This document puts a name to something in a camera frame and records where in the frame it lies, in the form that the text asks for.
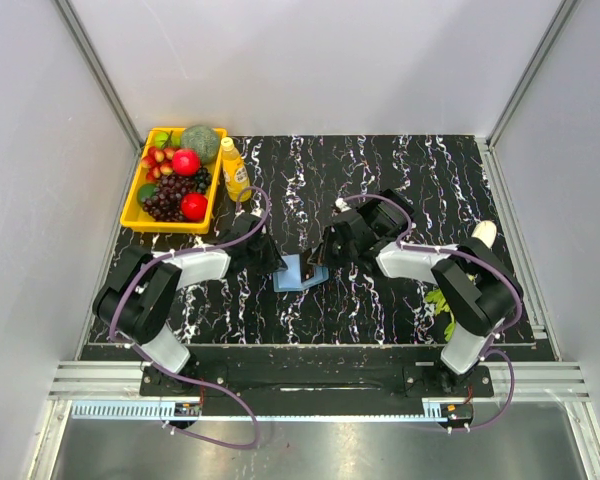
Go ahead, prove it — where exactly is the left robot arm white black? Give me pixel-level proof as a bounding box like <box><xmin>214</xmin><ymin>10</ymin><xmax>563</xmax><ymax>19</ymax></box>
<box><xmin>92</xmin><ymin>209</ymin><xmax>286</xmax><ymax>395</ymax></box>

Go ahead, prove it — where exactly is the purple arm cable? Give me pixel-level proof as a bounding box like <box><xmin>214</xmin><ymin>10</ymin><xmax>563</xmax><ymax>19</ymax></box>
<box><xmin>337</xmin><ymin>193</ymin><xmax>524</xmax><ymax>432</ymax></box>
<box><xmin>108</xmin><ymin>185</ymin><xmax>272</xmax><ymax>450</ymax></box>

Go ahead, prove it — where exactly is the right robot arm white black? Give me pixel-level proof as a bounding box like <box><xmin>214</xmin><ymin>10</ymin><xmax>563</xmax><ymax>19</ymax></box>
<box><xmin>313</xmin><ymin>194</ymin><xmax>523</xmax><ymax>396</ymax></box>

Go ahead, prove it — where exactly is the black VIP credit card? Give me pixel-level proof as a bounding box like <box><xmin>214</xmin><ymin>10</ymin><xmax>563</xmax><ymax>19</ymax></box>
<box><xmin>300</xmin><ymin>248</ymin><xmax>323</xmax><ymax>282</ymax></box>

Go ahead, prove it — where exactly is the red apple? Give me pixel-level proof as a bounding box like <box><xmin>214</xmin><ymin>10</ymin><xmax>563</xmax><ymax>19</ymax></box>
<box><xmin>180</xmin><ymin>192</ymin><xmax>208</xmax><ymax>222</ymax></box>

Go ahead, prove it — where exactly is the green melon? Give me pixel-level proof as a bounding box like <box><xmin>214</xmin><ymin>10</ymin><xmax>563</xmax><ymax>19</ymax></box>
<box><xmin>180</xmin><ymin>125</ymin><xmax>221</xmax><ymax>165</ymax></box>

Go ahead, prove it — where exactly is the dark purple grape bunch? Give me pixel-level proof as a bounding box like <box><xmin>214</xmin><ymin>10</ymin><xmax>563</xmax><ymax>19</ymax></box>
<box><xmin>139</xmin><ymin>167</ymin><xmax>212</xmax><ymax>223</ymax></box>

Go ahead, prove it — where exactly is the white celery stalk with leaves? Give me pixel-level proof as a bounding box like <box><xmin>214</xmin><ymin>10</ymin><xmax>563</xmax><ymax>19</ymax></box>
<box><xmin>425</xmin><ymin>220</ymin><xmax>497</xmax><ymax>342</ymax></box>

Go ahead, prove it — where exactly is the blue card holder wallet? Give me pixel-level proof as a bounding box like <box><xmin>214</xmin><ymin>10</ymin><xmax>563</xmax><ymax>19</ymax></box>
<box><xmin>272</xmin><ymin>254</ymin><xmax>329</xmax><ymax>293</ymax></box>

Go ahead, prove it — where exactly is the small red fruit cluster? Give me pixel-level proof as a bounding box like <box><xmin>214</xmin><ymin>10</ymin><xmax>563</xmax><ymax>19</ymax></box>
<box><xmin>140</xmin><ymin>147</ymin><xmax>176</xmax><ymax>183</ymax></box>

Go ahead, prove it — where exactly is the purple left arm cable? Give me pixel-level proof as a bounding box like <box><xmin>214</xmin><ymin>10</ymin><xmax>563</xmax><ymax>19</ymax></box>
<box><xmin>108</xmin><ymin>185</ymin><xmax>272</xmax><ymax>450</ymax></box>

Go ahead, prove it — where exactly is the yellow juice bottle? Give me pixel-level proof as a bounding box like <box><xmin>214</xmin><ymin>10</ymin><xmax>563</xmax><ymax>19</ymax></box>
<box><xmin>220</xmin><ymin>137</ymin><xmax>251</xmax><ymax>202</ymax></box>

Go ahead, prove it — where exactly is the green avocado fruit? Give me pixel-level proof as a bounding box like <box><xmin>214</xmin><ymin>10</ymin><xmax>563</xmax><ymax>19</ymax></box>
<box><xmin>136</xmin><ymin>183</ymin><xmax>157</xmax><ymax>205</ymax></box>

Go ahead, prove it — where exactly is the green lime fruit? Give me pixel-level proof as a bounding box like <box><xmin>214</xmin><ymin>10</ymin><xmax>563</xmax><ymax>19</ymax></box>
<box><xmin>153</xmin><ymin>131</ymin><xmax>172</xmax><ymax>149</ymax></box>

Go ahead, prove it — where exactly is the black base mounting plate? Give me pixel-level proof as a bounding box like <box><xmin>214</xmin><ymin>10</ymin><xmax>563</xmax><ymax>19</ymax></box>
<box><xmin>146</xmin><ymin>345</ymin><xmax>494</xmax><ymax>399</ymax></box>

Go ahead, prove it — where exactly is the yellow plastic tray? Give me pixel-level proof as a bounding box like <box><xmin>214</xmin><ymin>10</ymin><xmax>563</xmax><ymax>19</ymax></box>
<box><xmin>120</xmin><ymin>126</ymin><xmax>227</xmax><ymax>234</ymax></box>

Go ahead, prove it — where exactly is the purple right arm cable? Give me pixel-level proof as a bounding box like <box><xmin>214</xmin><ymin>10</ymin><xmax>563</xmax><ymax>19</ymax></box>
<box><xmin>337</xmin><ymin>193</ymin><xmax>524</xmax><ymax>432</ymax></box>

